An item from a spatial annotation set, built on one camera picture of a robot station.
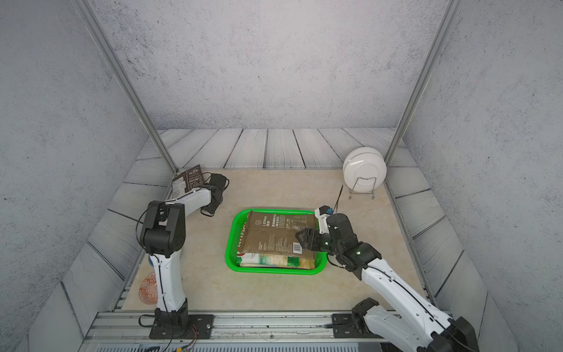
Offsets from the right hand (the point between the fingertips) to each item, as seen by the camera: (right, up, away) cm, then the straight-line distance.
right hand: (303, 236), depth 76 cm
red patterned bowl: (-55, -20, +3) cm, 59 cm away
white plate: (+30, +25, +25) cm, 47 cm away
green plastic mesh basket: (-26, +2, +13) cm, 29 cm away
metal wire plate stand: (+36, +12, +31) cm, 49 cm away
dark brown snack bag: (-56, +20, +38) cm, 70 cm away
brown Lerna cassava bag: (-10, -1, +8) cm, 13 cm away
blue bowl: (-41, -2, -18) cm, 45 cm away
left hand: (-44, +9, +25) cm, 52 cm away
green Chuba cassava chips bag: (-13, -9, +3) cm, 16 cm away
